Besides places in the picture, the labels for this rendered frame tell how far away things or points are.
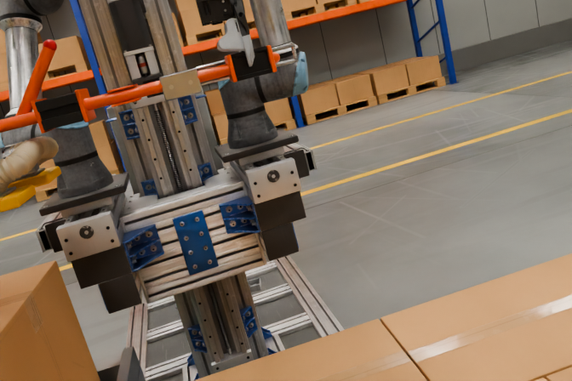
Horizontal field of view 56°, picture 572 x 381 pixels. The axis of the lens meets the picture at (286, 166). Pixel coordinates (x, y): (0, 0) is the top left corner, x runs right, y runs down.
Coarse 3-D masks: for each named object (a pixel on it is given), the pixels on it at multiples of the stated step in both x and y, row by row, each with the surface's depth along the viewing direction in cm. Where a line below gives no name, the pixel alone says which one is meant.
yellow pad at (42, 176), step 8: (40, 168) 111; (48, 168) 112; (56, 168) 111; (24, 176) 105; (32, 176) 105; (40, 176) 104; (48, 176) 104; (56, 176) 109; (16, 184) 103; (24, 184) 103; (32, 184) 104; (40, 184) 104
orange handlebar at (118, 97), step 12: (276, 60) 101; (204, 72) 98; (216, 72) 99; (228, 72) 99; (144, 84) 97; (156, 84) 97; (96, 96) 96; (108, 96) 96; (120, 96) 96; (132, 96) 97; (144, 96) 98; (96, 108) 97; (0, 120) 94; (12, 120) 94; (24, 120) 94; (36, 120) 95; (0, 132) 95
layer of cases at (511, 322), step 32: (480, 288) 144; (512, 288) 140; (544, 288) 136; (384, 320) 140; (416, 320) 137; (448, 320) 133; (480, 320) 130; (512, 320) 127; (544, 320) 124; (288, 352) 137; (320, 352) 133; (352, 352) 130; (384, 352) 127; (416, 352) 124; (448, 352) 121; (480, 352) 118; (512, 352) 115; (544, 352) 113
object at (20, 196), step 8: (8, 192) 89; (16, 192) 89; (24, 192) 89; (32, 192) 93; (0, 200) 85; (8, 200) 85; (16, 200) 86; (24, 200) 88; (0, 208) 85; (8, 208) 86
